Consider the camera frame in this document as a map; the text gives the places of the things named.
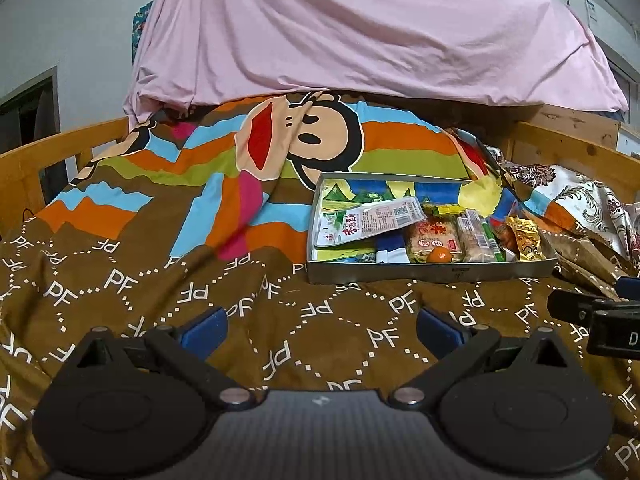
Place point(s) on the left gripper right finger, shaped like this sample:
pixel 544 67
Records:
pixel 460 352

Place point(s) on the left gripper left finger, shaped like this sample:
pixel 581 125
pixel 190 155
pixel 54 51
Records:
pixel 183 351

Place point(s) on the green sausage stick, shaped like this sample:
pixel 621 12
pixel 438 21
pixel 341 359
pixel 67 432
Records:
pixel 493 242

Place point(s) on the gold foil snack bag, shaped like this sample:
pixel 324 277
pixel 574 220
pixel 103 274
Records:
pixel 527 239

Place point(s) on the white green snack packet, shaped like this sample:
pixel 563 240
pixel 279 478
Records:
pixel 335 228

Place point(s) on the small orange fruit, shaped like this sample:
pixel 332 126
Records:
pixel 440 255

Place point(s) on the clear biscuit packet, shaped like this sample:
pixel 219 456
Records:
pixel 473 239

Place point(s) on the beige cracker packet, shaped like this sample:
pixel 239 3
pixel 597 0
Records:
pixel 424 236

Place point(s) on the blue white snack packet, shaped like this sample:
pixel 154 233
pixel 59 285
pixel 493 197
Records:
pixel 391 248

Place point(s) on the metal snack tray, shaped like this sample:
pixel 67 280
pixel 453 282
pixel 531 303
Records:
pixel 355 262

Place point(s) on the yellow candy wrapper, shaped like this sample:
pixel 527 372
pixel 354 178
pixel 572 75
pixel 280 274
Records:
pixel 442 210

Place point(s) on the colourful monkey blanket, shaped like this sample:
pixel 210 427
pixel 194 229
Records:
pixel 211 209

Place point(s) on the white air conditioner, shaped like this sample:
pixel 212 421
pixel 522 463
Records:
pixel 595 17

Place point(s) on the pink bed sheet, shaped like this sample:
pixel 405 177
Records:
pixel 492 52

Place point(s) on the wooden bed frame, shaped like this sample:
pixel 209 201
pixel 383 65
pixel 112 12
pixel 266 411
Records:
pixel 21 168

